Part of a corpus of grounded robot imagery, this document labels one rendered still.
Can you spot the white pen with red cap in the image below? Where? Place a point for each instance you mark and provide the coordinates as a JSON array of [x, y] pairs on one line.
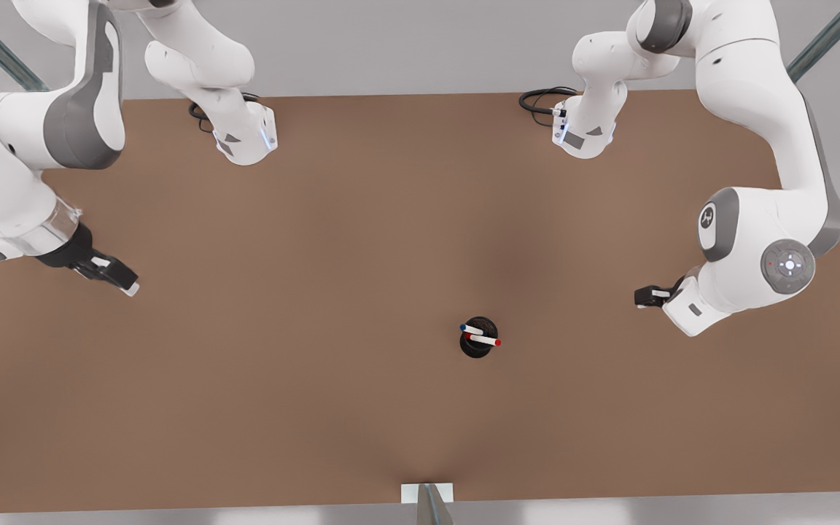
[[484, 339]]

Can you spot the white pen with blue cap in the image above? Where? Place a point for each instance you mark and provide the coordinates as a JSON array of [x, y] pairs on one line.
[[471, 329]]

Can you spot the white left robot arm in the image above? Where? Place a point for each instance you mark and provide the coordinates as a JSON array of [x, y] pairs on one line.
[[755, 109]]

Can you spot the black pen holder cup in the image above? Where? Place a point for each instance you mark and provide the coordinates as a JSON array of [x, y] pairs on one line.
[[478, 343]]

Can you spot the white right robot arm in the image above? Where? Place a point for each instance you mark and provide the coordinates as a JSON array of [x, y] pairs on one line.
[[19, 138]]

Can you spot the silver frame post with foot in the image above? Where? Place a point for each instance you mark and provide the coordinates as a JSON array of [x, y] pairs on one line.
[[431, 503]]

